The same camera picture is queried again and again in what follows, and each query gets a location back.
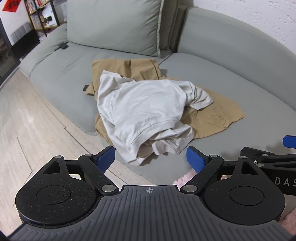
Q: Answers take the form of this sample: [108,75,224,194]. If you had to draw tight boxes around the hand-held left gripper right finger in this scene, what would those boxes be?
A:
[180,146,263,194]

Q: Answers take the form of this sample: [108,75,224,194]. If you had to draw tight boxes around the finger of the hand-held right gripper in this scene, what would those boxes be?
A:
[240,147,296,168]
[282,136,296,149]

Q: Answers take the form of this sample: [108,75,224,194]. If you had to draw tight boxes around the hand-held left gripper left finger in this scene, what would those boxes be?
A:
[43,146,119,195]

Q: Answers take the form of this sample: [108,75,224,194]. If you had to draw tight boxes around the white t-shirt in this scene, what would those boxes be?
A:
[95,70,213,167]

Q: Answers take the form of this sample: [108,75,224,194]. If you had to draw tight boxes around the pink fluffy blanket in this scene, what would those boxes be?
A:
[173,170,296,234]

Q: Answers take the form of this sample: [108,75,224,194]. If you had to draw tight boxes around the grey sofa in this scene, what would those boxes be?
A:
[19,0,296,186]

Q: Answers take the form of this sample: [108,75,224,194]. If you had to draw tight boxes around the tan pants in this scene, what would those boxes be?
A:
[82,59,245,149]

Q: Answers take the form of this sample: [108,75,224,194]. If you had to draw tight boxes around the large grey sofa cushion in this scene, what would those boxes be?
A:
[67,0,162,57]

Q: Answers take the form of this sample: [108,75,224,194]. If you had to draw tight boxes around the dark cabinet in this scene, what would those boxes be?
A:
[0,17,21,80]

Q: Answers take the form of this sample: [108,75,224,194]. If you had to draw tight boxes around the bookshelf with books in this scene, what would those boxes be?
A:
[23,0,67,37]

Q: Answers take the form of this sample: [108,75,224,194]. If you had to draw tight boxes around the red wall decoration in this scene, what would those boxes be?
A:
[2,0,21,12]

